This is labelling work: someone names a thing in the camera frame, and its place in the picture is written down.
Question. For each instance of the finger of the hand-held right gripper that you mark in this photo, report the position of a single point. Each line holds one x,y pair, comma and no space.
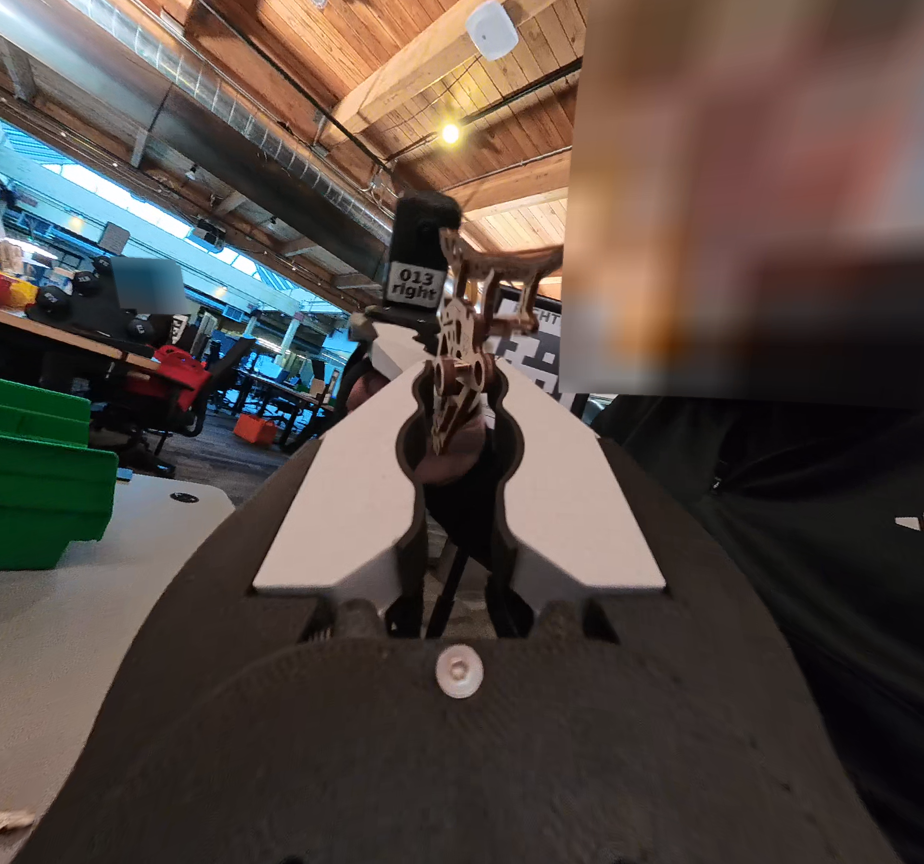
397,355

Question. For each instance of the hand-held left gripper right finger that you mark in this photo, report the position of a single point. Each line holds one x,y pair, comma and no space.
577,510

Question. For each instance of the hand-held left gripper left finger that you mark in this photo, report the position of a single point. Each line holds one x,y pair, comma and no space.
339,503

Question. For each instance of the wooden model long body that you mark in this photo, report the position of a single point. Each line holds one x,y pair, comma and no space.
455,344

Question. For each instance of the wooden model bow frame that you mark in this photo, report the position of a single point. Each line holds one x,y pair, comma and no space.
505,265

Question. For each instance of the person's right hand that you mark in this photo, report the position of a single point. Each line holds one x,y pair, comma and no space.
469,460

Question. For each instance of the ceiling lamp bulb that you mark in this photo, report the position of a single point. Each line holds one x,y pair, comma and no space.
450,133

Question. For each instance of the orange floor box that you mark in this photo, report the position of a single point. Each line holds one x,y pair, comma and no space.
254,431

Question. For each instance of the black white marker sign board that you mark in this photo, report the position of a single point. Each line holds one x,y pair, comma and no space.
545,366

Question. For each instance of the red office chair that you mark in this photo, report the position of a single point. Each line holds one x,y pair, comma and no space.
173,373

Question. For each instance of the white ceiling access point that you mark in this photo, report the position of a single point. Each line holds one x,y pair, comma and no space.
493,30

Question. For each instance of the green plastic bin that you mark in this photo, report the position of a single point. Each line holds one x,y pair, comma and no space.
50,503

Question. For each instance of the long wooden work desk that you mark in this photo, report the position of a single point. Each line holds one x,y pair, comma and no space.
43,333

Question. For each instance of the silver ventilation duct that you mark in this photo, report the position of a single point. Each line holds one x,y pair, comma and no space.
216,120

